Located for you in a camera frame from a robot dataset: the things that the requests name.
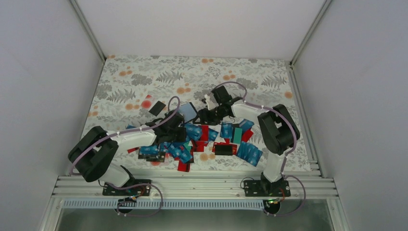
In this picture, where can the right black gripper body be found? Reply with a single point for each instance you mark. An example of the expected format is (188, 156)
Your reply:
(213, 118)

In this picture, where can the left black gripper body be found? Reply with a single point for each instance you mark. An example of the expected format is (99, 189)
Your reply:
(176, 138)

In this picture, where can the black leather card holder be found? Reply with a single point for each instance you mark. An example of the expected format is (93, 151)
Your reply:
(188, 111)

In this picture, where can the black card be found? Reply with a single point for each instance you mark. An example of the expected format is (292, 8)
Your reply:
(226, 150)
(157, 108)

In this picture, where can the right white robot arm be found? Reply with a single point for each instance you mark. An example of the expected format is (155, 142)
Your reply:
(279, 131)

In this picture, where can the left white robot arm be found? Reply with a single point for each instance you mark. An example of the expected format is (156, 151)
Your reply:
(93, 155)

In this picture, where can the blue card beside teal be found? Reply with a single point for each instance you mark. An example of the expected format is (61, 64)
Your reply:
(226, 130)

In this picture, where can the blue VIP card lower left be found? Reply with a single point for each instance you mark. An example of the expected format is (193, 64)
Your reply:
(149, 150)

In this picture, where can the black card on red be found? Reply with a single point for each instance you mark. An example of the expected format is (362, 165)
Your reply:
(226, 150)

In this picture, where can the blue card near teal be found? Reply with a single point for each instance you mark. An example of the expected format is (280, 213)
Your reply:
(246, 125)

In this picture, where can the red card bottom centre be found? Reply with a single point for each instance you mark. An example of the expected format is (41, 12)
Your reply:
(183, 167)

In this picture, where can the blue VIP card stack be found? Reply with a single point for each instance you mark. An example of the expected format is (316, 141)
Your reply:
(249, 153)

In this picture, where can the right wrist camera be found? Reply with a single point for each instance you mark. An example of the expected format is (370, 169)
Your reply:
(209, 103)

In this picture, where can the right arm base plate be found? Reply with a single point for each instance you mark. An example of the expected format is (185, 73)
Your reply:
(258, 188)

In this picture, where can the grey perforated cable duct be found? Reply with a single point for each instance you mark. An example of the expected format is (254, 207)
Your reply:
(217, 204)

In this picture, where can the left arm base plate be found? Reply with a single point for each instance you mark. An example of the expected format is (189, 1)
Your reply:
(134, 191)

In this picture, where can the aluminium rail frame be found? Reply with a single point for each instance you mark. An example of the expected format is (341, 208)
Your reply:
(201, 184)

